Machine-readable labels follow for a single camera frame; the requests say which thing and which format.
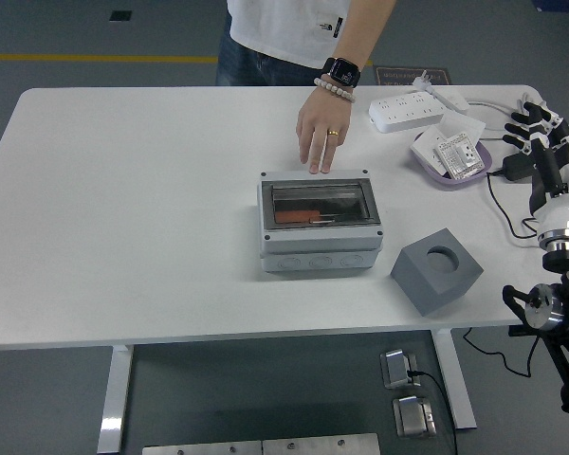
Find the person's left hand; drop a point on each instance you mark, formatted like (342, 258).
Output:
(324, 118)

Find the smoky transparent box lid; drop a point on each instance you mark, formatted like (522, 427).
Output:
(313, 199)

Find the orange cylindrical battery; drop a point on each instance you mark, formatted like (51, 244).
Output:
(294, 216)

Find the person's left forearm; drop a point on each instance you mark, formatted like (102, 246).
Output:
(367, 30)

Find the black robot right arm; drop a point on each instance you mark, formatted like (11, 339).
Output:
(564, 308)

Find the grey plastic junction box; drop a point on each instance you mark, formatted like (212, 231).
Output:
(313, 246)

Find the metal floor socket box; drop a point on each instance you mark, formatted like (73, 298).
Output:
(413, 417)
(398, 369)

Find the black wrist watch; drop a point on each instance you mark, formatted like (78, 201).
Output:
(343, 72)

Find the black power adapter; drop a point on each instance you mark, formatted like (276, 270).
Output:
(517, 166)

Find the white power strip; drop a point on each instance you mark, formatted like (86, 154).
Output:
(408, 111)

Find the dark floor sign mat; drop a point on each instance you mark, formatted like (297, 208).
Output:
(398, 76)

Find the person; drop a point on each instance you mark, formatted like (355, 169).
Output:
(275, 23)

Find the purple plastic tray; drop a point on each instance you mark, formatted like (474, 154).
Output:
(455, 182)

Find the white socket panel with label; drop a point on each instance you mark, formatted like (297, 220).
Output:
(460, 158)

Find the plain white square panel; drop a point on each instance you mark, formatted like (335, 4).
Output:
(464, 125)

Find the black table control panel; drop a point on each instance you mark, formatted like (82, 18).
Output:
(521, 330)

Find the grey block with round hole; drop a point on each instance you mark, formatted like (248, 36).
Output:
(422, 279)

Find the white table leg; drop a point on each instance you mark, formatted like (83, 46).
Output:
(116, 393)
(455, 379)

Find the black floor hatch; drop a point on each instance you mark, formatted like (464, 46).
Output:
(120, 15)

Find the grey metal floor plate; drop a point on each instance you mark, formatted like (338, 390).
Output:
(320, 445)
(201, 449)

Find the white wall socket panel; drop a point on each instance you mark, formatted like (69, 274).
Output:
(424, 149)

